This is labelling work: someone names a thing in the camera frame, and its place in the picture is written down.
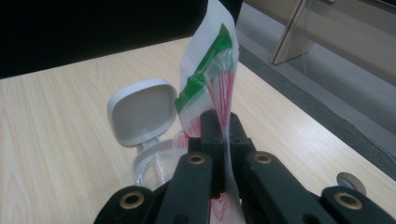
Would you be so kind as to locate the clear red-printed plastic bag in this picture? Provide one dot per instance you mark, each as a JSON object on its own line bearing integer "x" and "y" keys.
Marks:
{"x": 205, "y": 56}

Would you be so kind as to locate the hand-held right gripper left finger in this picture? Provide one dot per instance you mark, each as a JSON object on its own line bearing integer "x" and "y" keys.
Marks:
{"x": 213, "y": 137}

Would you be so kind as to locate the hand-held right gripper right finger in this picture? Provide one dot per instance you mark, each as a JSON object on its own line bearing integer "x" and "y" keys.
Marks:
{"x": 239, "y": 140}

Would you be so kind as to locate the clear container with white lid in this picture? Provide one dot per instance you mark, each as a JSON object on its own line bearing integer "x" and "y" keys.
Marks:
{"x": 141, "y": 112}

